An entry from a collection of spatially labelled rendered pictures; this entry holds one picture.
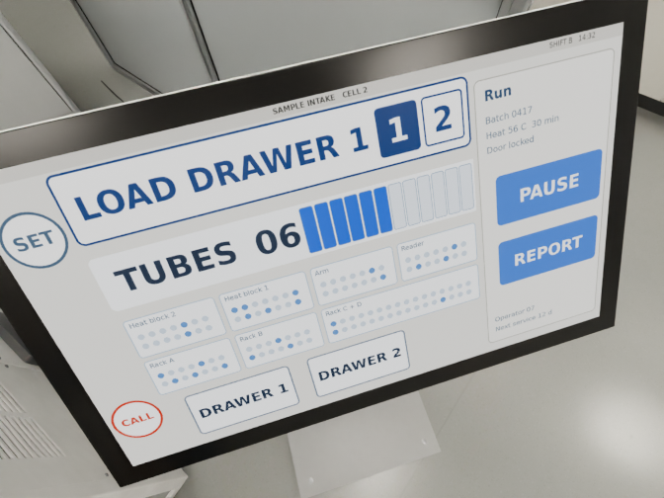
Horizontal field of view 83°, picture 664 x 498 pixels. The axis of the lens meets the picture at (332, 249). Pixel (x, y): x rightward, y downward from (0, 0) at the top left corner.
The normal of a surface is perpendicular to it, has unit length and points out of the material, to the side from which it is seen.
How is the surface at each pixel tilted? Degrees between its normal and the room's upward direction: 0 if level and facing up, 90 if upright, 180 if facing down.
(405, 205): 50
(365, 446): 3
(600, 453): 0
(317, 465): 3
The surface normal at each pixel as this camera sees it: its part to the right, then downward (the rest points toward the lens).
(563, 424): -0.04, -0.46
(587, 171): 0.19, 0.36
